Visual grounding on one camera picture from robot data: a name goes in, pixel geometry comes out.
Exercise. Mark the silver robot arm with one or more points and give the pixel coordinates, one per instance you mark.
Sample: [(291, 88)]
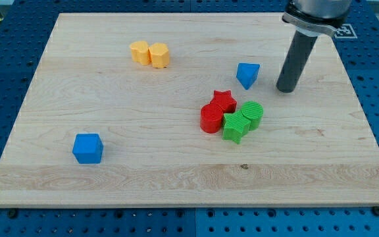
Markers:
[(316, 17)]

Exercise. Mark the blue cube block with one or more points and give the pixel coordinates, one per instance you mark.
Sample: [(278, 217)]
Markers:
[(88, 148)]

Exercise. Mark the red cylinder block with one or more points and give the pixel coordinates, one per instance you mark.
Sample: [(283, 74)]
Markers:
[(211, 118)]

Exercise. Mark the red star block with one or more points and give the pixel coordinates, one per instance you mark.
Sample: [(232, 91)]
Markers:
[(224, 100)]

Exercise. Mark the light wooden board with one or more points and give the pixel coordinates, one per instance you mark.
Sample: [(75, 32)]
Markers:
[(313, 147)]

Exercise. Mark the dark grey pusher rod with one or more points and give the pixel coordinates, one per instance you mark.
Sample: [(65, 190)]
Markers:
[(295, 61)]

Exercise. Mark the white fiducial marker tag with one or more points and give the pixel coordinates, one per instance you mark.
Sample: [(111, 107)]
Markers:
[(345, 31)]

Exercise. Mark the green cylinder block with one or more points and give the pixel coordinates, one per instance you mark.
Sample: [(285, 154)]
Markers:
[(253, 111)]

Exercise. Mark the green star block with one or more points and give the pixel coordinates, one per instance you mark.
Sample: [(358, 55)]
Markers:
[(235, 126)]

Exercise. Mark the yellow hexagon block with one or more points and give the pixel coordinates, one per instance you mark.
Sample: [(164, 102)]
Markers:
[(159, 54)]

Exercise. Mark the blue triangle block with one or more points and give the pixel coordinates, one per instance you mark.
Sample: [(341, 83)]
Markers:
[(247, 74)]

